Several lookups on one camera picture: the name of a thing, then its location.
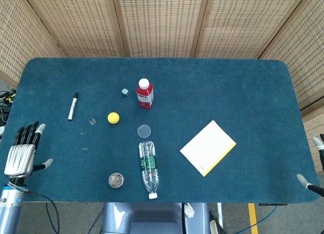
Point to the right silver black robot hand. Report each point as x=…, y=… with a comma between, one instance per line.
x=303, y=180

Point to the woven rattan screen panel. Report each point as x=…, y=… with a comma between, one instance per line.
x=81, y=23
x=303, y=54
x=20, y=41
x=162, y=23
x=240, y=23

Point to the white notebook yellow spine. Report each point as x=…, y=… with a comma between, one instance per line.
x=207, y=148

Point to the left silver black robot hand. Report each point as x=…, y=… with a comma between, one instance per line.
x=20, y=158

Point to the yellow foam ball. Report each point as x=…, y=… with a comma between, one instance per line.
x=113, y=118

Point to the clear round plastic lid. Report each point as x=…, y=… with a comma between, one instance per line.
x=144, y=131

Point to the white power strip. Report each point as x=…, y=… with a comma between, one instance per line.
x=213, y=227

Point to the black bar under table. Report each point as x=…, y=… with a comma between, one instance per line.
x=273, y=204

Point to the yellow floor tape strip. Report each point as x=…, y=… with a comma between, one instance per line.
x=253, y=218

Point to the small grey-green cube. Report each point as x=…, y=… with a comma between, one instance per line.
x=125, y=92

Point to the clear round paper clip container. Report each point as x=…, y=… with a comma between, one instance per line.
x=116, y=180

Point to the silver-blue robot torso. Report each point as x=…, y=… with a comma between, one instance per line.
x=152, y=218

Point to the white marker black cap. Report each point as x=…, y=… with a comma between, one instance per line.
x=73, y=107

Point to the clear green-label water bottle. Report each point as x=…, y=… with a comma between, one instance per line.
x=148, y=163

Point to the blue carpet table mat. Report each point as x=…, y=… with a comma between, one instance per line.
x=202, y=92

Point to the red NFC juice bottle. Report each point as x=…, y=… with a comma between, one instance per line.
x=145, y=97

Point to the white table leg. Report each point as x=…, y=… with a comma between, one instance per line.
x=219, y=213

